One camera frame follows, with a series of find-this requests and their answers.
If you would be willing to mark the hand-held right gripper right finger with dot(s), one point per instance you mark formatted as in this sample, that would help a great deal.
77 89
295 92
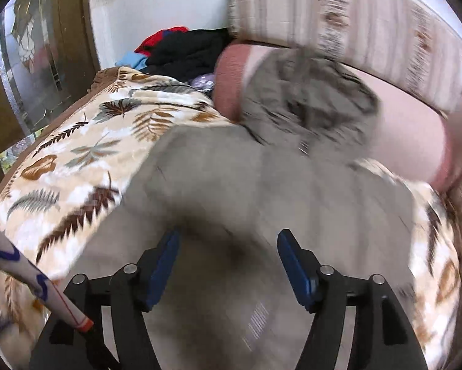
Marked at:
292 273

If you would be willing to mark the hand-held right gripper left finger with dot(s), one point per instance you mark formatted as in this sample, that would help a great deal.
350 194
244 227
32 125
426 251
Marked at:
162 273

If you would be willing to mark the grey quilted blanket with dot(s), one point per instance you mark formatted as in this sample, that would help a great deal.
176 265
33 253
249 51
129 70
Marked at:
254 169

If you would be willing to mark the black clothes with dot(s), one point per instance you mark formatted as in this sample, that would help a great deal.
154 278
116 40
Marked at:
192 48

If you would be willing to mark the white printed tube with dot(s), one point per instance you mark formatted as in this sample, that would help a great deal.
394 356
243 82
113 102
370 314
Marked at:
30 273

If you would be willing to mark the leaf print blanket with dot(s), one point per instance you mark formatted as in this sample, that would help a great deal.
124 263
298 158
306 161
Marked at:
80 169

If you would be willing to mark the pink bolster cushion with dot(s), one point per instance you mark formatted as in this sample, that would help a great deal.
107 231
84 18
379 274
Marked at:
400 123

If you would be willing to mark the colourful printed paper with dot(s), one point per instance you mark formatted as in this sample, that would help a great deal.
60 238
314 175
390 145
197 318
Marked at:
17 152

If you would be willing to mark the purple patterned cloth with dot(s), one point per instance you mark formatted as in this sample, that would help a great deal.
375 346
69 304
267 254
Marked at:
202 83

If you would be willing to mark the light blue cloth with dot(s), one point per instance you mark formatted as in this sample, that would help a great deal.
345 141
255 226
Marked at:
132 61

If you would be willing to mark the red garment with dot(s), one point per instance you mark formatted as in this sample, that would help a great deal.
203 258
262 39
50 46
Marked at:
157 38

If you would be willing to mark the wooden door with glass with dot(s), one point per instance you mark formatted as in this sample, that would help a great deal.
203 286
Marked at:
38 46

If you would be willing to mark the striped floral back cushion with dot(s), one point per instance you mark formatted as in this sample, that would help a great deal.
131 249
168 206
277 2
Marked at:
369 7

